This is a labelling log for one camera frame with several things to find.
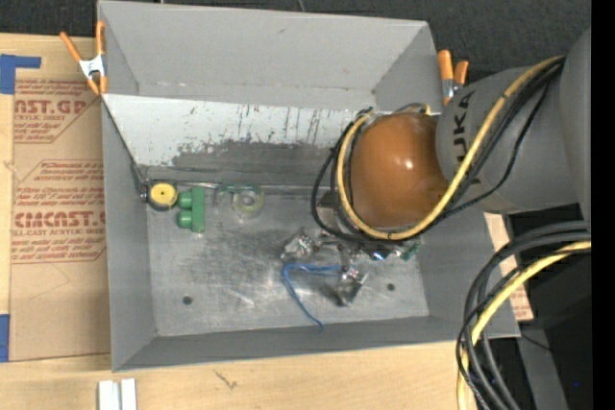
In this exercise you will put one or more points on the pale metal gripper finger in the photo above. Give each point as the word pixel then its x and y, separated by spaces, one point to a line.
pixel 303 246
pixel 351 281

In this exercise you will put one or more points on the grey metal bin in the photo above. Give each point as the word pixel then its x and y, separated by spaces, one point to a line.
pixel 221 273

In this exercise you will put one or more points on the green block with two pegs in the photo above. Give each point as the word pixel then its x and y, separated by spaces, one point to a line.
pixel 196 211

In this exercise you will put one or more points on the yellow round disc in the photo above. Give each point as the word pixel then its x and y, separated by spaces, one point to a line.
pixel 162 195

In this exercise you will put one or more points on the brown cardboard board, red print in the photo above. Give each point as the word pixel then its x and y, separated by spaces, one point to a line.
pixel 57 283

